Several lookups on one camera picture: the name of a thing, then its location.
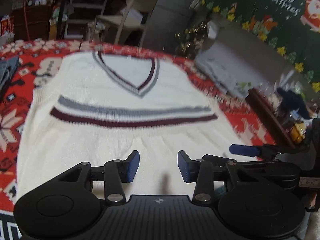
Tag white knit vest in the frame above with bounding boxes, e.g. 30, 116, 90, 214
15, 50, 259, 198

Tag beige plastic chair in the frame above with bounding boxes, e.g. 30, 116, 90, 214
89, 0, 162, 48

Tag red white carton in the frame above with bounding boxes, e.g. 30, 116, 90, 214
0, 16, 15, 35

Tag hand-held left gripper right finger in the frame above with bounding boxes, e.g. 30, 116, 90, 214
177, 150, 269, 204

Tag small Christmas tree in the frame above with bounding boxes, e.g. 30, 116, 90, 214
175, 21, 209, 58

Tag blue jeans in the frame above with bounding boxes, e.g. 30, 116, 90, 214
0, 56, 20, 102

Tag silver refrigerator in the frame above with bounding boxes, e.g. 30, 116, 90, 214
144, 0, 208, 53

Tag wooden nightstand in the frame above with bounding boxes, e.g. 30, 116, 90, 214
246, 87, 313, 150

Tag red broom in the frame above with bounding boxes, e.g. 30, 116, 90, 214
22, 0, 28, 41

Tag white hanging cloth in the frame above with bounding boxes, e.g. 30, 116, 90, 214
206, 20, 220, 39

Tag green Christmas wall tapestry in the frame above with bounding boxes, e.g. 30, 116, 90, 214
190, 0, 320, 93

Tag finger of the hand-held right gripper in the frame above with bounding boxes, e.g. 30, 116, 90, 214
201, 154, 232, 167
229, 144, 283, 158

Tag white storage bag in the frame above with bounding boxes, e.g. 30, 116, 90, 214
87, 21, 107, 42

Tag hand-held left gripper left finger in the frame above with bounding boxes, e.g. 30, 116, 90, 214
51, 150, 140, 204

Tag dark wooden desk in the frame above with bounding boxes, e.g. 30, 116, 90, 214
54, 0, 163, 40

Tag brown wooden drawer cabinet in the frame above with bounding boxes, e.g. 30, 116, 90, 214
12, 5, 54, 40

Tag red patterned blanket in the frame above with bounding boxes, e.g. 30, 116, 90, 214
0, 39, 293, 240

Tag navy knit hat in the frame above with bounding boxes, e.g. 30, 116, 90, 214
276, 89, 313, 120

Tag yellow character jar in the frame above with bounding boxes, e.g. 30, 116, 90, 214
289, 121, 307, 143

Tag grey sweatshirt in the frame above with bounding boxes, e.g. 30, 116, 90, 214
194, 46, 250, 98

